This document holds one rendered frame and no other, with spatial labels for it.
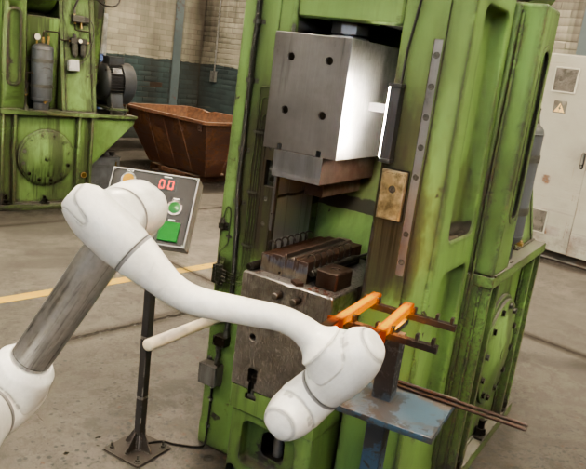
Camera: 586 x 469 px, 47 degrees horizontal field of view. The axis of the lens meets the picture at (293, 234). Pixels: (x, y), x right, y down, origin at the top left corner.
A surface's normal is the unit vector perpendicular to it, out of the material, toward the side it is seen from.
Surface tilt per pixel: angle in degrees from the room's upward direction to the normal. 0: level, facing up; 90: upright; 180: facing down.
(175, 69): 90
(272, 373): 90
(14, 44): 90
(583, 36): 90
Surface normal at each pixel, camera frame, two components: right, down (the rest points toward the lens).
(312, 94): -0.53, 0.15
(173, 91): 0.72, 0.26
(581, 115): -0.70, 0.09
